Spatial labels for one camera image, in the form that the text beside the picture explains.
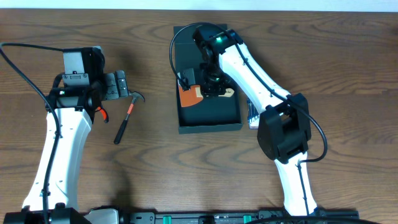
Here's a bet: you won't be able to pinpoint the red handled pliers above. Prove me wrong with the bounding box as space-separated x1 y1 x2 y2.
95 106 109 123

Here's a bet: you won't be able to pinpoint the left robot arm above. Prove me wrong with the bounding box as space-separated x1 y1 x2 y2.
4 68 131 223

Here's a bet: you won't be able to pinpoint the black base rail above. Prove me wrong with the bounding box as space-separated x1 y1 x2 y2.
119 209 359 224

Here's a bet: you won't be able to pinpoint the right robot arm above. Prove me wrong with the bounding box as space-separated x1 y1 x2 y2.
177 22 317 216

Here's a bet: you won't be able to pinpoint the small claw hammer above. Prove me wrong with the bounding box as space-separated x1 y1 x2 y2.
114 91 145 144

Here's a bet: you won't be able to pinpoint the blue precision screwdriver set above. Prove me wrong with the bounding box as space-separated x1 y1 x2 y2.
247 98 260 129

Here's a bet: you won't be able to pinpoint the dark green lidded box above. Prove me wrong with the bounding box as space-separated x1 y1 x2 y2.
169 22 243 134

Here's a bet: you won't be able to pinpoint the orange scraper wooden handle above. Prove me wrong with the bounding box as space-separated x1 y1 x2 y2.
177 81 235 108

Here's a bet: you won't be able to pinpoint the left black cable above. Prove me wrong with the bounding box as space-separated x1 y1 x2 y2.
0 42 66 224

